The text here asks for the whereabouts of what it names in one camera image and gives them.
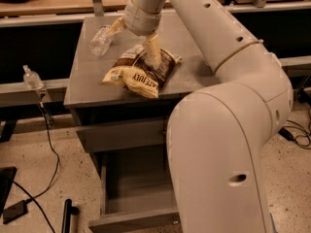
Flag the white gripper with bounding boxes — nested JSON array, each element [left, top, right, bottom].
[[106, 0, 161, 70]]

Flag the brown yellow chip bag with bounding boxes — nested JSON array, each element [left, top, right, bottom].
[[101, 45, 182, 99]]

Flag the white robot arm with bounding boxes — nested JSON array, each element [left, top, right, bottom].
[[113, 0, 294, 233]]

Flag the grey drawer cabinet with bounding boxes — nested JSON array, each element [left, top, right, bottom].
[[64, 11, 218, 233]]

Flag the upper grey drawer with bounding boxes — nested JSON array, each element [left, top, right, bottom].
[[77, 117, 167, 152]]

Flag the open middle drawer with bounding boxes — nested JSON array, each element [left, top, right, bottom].
[[89, 145, 180, 233]]

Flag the clear plastic bottle on cabinet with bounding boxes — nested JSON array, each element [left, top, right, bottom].
[[89, 25, 113, 56]]

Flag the wooden table left background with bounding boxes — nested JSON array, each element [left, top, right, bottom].
[[0, 0, 127, 17]]

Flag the black power adapter right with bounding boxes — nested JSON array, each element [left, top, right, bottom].
[[279, 128, 294, 142]]

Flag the black power adapter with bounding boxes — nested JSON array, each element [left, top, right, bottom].
[[279, 128, 294, 142], [3, 200, 27, 224]]

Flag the black power adapter left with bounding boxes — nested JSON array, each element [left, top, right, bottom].
[[3, 200, 27, 224]]

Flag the clear bottle on left rail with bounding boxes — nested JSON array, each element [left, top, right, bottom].
[[22, 65, 44, 90]]

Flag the black cable left floor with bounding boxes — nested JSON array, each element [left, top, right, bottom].
[[12, 102, 61, 233]]

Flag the black post on floor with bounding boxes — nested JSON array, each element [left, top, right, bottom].
[[61, 199, 79, 233]]

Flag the black cables right floor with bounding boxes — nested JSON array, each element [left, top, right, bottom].
[[286, 105, 311, 150]]

